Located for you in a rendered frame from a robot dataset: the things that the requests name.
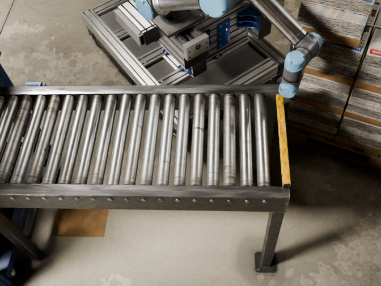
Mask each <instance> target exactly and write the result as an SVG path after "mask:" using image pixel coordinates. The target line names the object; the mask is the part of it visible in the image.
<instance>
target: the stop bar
mask: <svg viewBox="0 0 381 286"><path fill-rule="evenodd" d="M276 105H277V120H278V135H279V143H280V158H281V173H282V186H283V187H290V186H291V179H290V166H289V154H288V147H287V134H286V121H285V106H284V101H283V96H281V95H280V94H276Z"/></svg>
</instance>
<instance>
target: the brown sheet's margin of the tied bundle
mask: <svg viewBox="0 0 381 286"><path fill-rule="evenodd" d="M303 28H304V29H305V30H306V31H307V32H308V33H311V32H315V33H316V34H319V35H320V36H321V38H322V39H323V40H327V41H331V42H334V43H339V44H343V45H348V46H351V47H356V48H358V47H359V45H360V42H361V40H358V39H353V38H350V37H345V36H340V35H335V34H332V33H328V32H323V31H319V30H315V29H311V28H307V27H303Z"/></svg>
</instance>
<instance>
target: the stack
mask: <svg viewBox="0 0 381 286"><path fill-rule="evenodd" d="M380 7H381V1H375V4H374V7H373V10H372V12H371V15H370V16H369V19H368V21H367V25H366V29H365V31H364V34H363V37H362V40H361V42H360V45H359V47H358V48H356V47H351V46H348V45H343V44H339V43H334V42H331V41H327V40H323V44H322V46H321V48H320V49H319V51H318V52H317V54H316V56H315V57H314V58H313V59H312V60H311V61H310V62H309V63H308V65H307V66H306V68H310V69H314V70H318V71H321V72H325V73H329V74H333V75H336V76H339V77H343V78H346V79H350V80H352V81H354V82H353V85H352V86H348V85H345V84H342V83H338V82H334V81H330V80H328V79H324V78H320V77H317V76H314V75H310V74H306V73H304V75H303V78H302V80H301V82H300V85H299V89H298V92H297V94H296V97H299V98H303V99H307V100H311V101H313V102H317V103H321V104H325V105H327V106H331V107H334V108H338V109H341V110H344V111H346V112H350V113H353V114H356V115H359V116H363V117H367V118H369V119H373V120H377V121H380V122H381V94H378V93H375V92H371V91H367V90H363V89H359V88H357V87H353V86H354V83H355V81H358V82H362V83H366V84H369V85H373V86H377V87H381V11H380ZM379 11H380V14H379ZM378 15H379V17H378ZM377 18H378V21H377V23H376V20H377ZM375 23H376V25H375ZM374 27H375V29H374ZM373 29H374V32H373V33H372V31H373ZM371 34H372V36H371ZM369 38H370V39H369ZM369 40H370V42H369ZM366 48H367V50H366ZM364 54H365V55H364ZM363 55H364V58H363ZM362 59H363V60H362ZM361 62H362V63H361ZM360 65H361V66H360ZM359 67H360V68H359ZM357 71H358V72H357ZM356 74H357V75H356ZM355 79H356V80H355ZM349 95H350V96H349ZM348 97H349V98H348ZM346 104H347V105H346ZM345 108H346V109H345ZM287 111H288V117H287V119H286V120H288V121H291V122H294V123H297V124H300V125H304V126H306V127H309V128H312V129H316V130H318V131H321V132H324V133H327V134H331V135H333V136H335V137H340V138H343V139H346V140H349V141H353V142H356V143H359V144H362V145H366V146H369V147H371V148H375V149H378V150H381V127H377V126H375V125H371V124H368V123H364V122H362V121H358V120H355V119H351V118H349V117H345V116H343V115H344V114H342V115H339V114H337V113H333V112H329V111H326V110H322V109H319V108H316V107H313V106H309V105H306V104H303V103H299V102H295V101H293V100H290V103H289V106H288V110H287ZM343 113H344V112H343ZM286 134H287V140H289V141H292V142H296V143H298V144H301V145H304V146H308V147H310V148H313V149H316V150H319V151H322V152H325V153H328V154H331V155H335V156H337V157H340V158H343V159H347V160H349V161H352V162H355V163H359V164H361V165H364V166H367V167H370V168H373V169H376V170H379V171H381V155H380V154H376V153H373V152H369V151H367V150H363V149H360V148H356V147H354V146H351V145H347V144H344V143H341V142H338V141H335V140H334V139H333V140H332V139H330V138H326V137H323V136H319V135H317V134H314V133H311V132H308V131H304V130H302V129H299V128H296V127H292V126H290V125H287V124H286ZM308 137H309V138H313V139H315V140H318V141H321V142H324V143H328V144H331V145H334V146H337V147H339V148H343V149H346V150H349V151H351V152H355V153H358V154H361V155H365V156H367V157H369V158H368V160H365V159H362V158H359V157H356V156H353V155H350V154H346V153H343V152H340V151H338V150H334V149H331V148H328V147H326V146H323V145H319V144H316V143H314V142H311V141H307V139H308Z"/></svg>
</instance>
